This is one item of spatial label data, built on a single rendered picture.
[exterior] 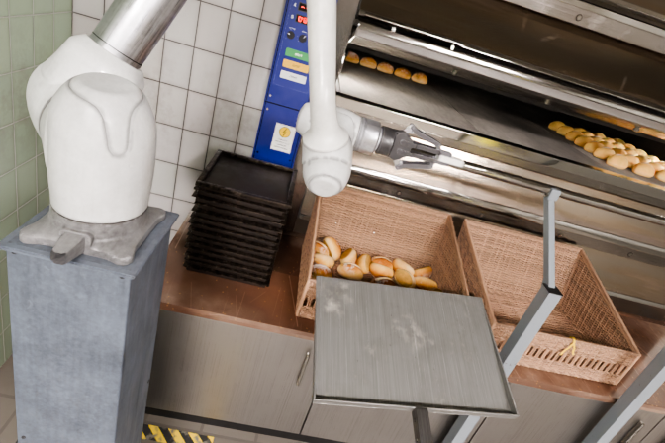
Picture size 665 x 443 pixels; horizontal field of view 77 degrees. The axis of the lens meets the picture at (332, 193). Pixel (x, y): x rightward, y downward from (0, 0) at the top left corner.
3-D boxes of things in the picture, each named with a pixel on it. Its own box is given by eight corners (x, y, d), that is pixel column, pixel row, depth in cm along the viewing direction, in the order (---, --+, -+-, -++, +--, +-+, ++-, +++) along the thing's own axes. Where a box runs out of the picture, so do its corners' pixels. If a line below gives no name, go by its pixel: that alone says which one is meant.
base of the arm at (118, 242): (-4, 254, 64) (-6, 224, 62) (76, 192, 84) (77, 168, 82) (117, 282, 66) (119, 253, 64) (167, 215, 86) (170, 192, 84)
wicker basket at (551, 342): (435, 269, 181) (462, 216, 169) (550, 296, 189) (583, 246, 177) (472, 358, 137) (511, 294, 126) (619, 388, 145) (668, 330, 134)
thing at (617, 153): (544, 126, 233) (549, 117, 231) (618, 148, 239) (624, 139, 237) (611, 167, 178) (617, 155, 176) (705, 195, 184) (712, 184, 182)
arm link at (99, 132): (56, 231, 64) (57, 94, 55) (37, 175, 75) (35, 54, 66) (163, 219, 75) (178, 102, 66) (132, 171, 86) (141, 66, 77)
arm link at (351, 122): (350, 137, 115) (347, 167, 105) (296, 122, 113) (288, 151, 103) (363, 105, 107) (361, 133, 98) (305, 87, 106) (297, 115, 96)
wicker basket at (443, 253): (301, 235, 174) (319, 177, 162) (427, 266, 181) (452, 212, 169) (292, 317, 130) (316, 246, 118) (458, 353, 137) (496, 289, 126)
